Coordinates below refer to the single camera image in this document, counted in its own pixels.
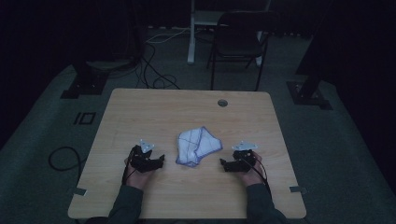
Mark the white desk frame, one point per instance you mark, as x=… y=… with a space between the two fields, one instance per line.
x=192 y=37

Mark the grey table grommet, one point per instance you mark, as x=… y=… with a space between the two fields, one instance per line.
x=222 y=103

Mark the black folding chair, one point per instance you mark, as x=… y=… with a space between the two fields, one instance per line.
x=239 y=46

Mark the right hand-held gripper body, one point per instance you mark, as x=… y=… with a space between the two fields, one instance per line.
x=244 y=160

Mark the black stand with bolted base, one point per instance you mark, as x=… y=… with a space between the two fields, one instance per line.
x=308 y=93

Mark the black stand with square base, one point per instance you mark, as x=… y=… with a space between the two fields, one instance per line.
x=84 y=84

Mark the grey round base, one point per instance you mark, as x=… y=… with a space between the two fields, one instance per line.
x=109 y=64

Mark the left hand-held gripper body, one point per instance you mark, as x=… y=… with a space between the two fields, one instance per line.
x=140 y=160

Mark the person's right hand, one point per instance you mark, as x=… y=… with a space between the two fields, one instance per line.
x=253 y=175

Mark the person's left hand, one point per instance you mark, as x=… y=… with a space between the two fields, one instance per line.
x=137 y=179

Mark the white cloth with purple edge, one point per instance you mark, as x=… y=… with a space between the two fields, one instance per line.
x=199 y=144

